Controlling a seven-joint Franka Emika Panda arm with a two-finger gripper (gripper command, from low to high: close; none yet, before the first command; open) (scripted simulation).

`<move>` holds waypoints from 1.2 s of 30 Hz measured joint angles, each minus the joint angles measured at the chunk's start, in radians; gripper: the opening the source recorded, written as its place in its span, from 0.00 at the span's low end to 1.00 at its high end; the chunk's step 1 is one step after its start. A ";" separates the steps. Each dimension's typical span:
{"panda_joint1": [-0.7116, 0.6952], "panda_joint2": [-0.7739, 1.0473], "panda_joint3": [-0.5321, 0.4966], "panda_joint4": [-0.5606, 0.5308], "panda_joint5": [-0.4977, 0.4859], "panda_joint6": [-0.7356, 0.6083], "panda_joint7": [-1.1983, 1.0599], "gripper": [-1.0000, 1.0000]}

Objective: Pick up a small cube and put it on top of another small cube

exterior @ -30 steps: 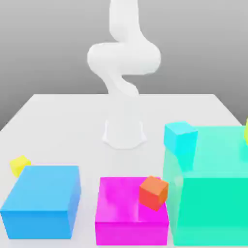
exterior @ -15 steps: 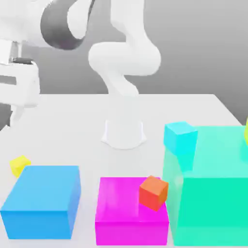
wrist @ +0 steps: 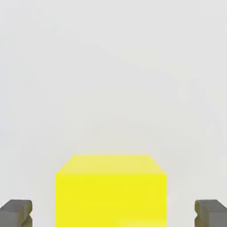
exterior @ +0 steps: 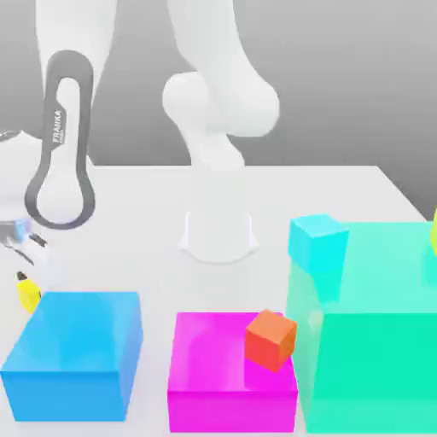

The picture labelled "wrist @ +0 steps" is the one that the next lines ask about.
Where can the small yellow cube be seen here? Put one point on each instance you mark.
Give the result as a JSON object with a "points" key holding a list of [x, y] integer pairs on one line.
{"points": [[110, 195]]}

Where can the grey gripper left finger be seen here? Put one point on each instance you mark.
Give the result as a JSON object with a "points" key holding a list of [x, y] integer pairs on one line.
{"points": [[13, 213]]}

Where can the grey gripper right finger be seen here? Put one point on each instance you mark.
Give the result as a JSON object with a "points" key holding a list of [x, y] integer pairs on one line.
{"points": [[212, 213]]}

